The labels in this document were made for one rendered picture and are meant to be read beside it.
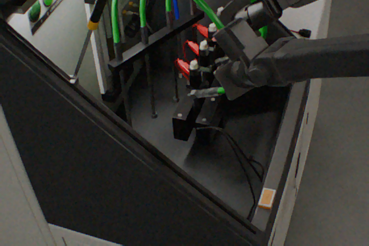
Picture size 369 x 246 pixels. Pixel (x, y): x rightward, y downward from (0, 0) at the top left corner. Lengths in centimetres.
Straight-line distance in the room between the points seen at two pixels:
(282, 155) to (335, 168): 126
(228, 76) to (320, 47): 30
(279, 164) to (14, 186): 67
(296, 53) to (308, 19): 93
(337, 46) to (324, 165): 187
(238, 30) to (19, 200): 79
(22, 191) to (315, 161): 159
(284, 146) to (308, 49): 60
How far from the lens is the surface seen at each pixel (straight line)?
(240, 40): 99
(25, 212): 156
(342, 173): 266
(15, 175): 143
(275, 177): 138
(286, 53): 91
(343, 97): 302
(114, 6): 136
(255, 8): 119
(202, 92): 128
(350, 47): 81
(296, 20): 181
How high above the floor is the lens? 201
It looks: 44 degrees down
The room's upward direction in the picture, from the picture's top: 4 degrees counter-clockwise
